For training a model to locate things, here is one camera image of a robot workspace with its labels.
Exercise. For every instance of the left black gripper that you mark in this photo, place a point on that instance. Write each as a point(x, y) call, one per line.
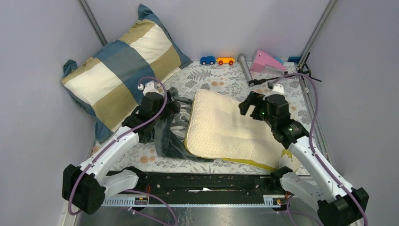
point(172, 106)

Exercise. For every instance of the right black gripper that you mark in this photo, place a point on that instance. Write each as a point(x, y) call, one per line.
point(254, 99)

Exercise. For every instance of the zebra and grey pillowcase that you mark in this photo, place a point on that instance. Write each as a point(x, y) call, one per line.
point(168, 135)

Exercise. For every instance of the cream pillow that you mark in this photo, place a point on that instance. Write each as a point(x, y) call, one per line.
point(217, 130)

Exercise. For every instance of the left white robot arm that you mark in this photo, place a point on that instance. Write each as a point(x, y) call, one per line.
point(86, 186)

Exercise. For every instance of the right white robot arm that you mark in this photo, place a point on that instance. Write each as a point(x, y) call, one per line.
point(336, 201)

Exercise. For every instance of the blue yellow checked pillow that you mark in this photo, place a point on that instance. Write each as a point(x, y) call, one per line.
point(106, 84)

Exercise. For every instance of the floral table cloth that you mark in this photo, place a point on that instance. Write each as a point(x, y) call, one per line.
point(226, 80)

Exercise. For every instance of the pink triangular block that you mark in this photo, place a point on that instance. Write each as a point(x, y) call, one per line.
point(263, 61)

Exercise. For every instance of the black mini tripod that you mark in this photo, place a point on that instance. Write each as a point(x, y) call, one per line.
point(304, 71)

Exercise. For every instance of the blue block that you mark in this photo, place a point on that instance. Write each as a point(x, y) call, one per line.
point(294, 59)

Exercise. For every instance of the grey microphone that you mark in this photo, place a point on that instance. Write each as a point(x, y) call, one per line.
point(242, 60)

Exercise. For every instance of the orange toy car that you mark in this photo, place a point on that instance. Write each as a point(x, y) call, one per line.
point(225, 60)

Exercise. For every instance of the blue toy car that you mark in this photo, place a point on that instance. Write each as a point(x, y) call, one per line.
point(208, 60)

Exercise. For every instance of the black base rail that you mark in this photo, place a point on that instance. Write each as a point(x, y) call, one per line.
point(166, 184)

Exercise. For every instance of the white slotted cable duct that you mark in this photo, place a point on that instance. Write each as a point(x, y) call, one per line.
point(198, 201)

